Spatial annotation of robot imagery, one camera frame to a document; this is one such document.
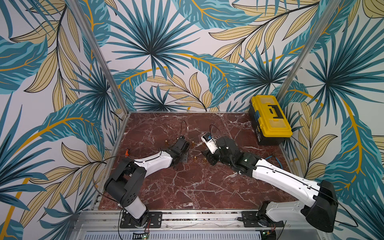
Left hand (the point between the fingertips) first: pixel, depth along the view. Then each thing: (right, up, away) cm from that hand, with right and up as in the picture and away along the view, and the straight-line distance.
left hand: (182, 156), depth 92 cm
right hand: (+13, +7, -16) cm, 21 cm away
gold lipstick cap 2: (-12, +8, +9) cm, 17 cm away
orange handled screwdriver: (-36, +1, +3) cm, 36 cm away
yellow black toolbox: (+54, +21, +1) cm, 58 cm away
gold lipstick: (+12, +3, -23) cm, 26 cm away
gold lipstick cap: (+6, +6, +9) cm, 13 cm away
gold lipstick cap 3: (+8, -2, +2) cm, 8 cm away
